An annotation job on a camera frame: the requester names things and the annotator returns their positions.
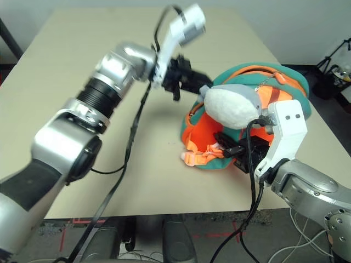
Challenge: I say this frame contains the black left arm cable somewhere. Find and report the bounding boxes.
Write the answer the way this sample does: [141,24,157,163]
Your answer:
[67,5,182,263]

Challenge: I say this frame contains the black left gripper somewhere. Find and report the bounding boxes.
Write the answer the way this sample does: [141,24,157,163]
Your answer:
[161,54,213,101]

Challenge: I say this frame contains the white and grey plush toy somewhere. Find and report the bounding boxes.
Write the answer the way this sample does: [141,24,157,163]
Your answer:
[199,84,264,129]

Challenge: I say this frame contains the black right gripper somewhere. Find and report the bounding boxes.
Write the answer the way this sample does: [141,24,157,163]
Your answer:
[213,132,271,173]

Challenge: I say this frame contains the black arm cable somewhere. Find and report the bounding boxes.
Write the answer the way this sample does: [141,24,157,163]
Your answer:
[67,5,182,263]
[210,115,272,263]

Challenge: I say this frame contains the dark grey robot right leg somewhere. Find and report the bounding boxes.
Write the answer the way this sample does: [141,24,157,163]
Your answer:
[161,219,198,263]

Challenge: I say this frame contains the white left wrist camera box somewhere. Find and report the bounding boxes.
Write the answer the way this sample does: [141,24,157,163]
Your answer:
[152,3,207,88]

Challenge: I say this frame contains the white floor cables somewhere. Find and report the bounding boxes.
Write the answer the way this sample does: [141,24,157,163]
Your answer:
[270,210,334,263]

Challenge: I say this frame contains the orange and teal backpack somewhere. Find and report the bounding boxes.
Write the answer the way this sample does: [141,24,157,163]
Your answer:
[179,62,312,172]

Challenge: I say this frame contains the black bin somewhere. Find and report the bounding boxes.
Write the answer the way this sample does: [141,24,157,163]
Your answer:
[312,65,351,100]

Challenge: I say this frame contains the black tripod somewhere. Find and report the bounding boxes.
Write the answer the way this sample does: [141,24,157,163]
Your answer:
[315,38,351,80]

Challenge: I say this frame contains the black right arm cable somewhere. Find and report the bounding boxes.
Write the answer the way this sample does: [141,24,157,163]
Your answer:
[210,115,272,263]

